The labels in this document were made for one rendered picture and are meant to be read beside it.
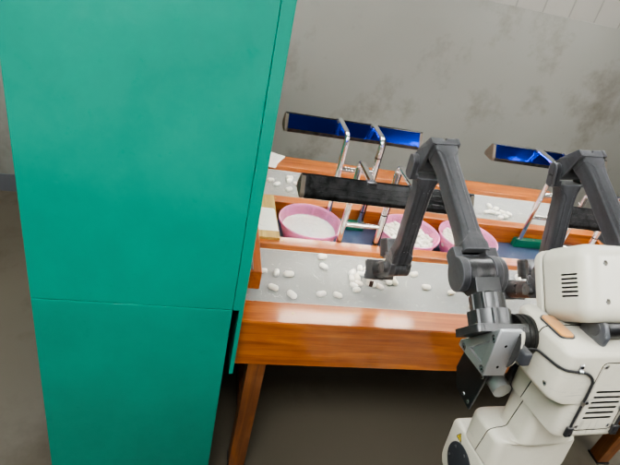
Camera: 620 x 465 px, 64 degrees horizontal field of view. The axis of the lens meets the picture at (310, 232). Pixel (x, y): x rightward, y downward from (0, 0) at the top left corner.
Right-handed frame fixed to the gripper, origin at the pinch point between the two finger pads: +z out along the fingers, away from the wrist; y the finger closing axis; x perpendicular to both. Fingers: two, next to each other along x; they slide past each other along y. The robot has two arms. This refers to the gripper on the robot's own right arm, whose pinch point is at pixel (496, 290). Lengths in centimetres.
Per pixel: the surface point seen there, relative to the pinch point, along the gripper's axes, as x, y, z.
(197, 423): 50, 102, 14
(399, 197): -28, 42, -8
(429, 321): 12.3, 29.6, -7.0
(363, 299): 6.2, 49.2, 3.6
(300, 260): -7, 70, 18
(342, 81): -131, 28, 126
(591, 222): -26.8, -34.5, -7.1
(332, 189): -28, 66, -8
